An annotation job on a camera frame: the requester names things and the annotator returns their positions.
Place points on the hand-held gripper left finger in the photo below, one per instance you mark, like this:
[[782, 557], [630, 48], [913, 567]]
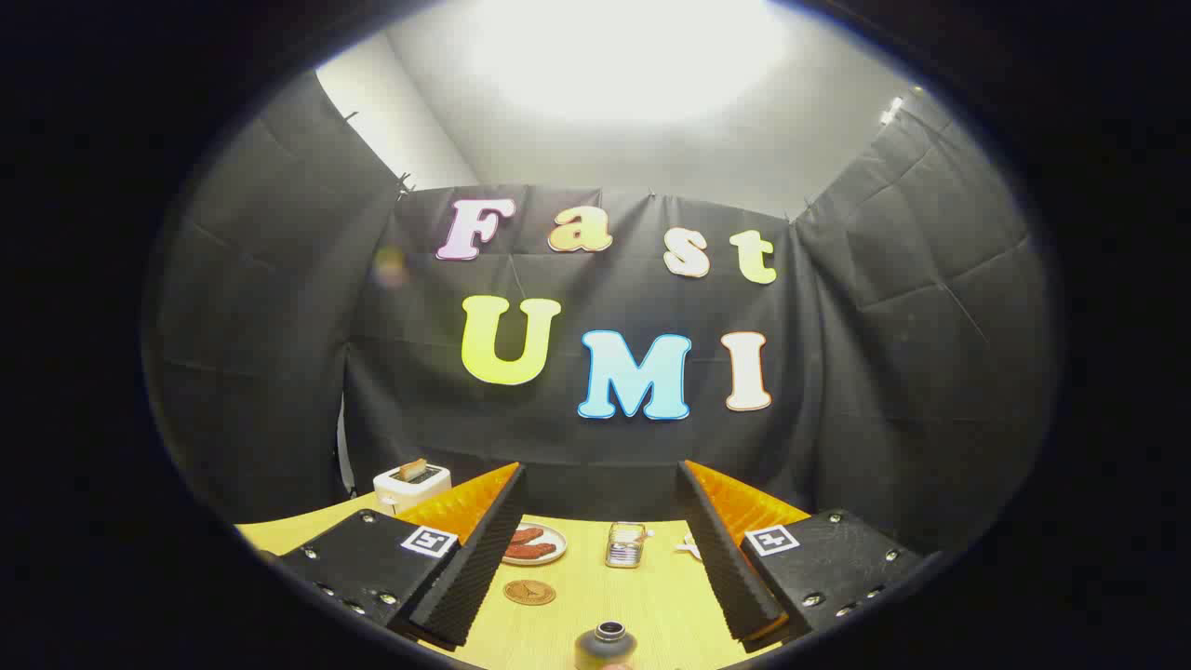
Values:
[[470, 568]]

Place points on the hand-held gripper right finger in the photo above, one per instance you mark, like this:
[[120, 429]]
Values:
[[730, 568]]

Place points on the round brown coaster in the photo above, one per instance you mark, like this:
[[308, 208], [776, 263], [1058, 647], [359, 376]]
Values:
[[529, 593]]

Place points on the silver juice bottle green label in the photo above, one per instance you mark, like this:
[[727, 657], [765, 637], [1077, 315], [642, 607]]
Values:
[[605, 647]]

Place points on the white divided seasoning dish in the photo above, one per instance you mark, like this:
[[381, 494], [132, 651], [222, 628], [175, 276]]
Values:
[[690, 549]]

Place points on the red sausage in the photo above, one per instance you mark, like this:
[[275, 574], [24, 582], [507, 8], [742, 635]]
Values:
[[527, 535], [530, 551]]

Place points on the white round plate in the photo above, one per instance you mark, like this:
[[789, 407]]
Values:
[[549, 556]]

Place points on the cream toaster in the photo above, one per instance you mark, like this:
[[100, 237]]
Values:
[[409, 491]]

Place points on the clear square holder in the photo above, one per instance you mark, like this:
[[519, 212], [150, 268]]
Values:
[[625, 547]]

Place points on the toast slice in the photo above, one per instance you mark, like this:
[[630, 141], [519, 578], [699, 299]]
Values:
[[412, 468]]

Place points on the wooden table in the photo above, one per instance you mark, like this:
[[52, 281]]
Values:
[[586, 596]]

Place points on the black backdrop cloth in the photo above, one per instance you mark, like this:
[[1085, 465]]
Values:
[[605, 447]]

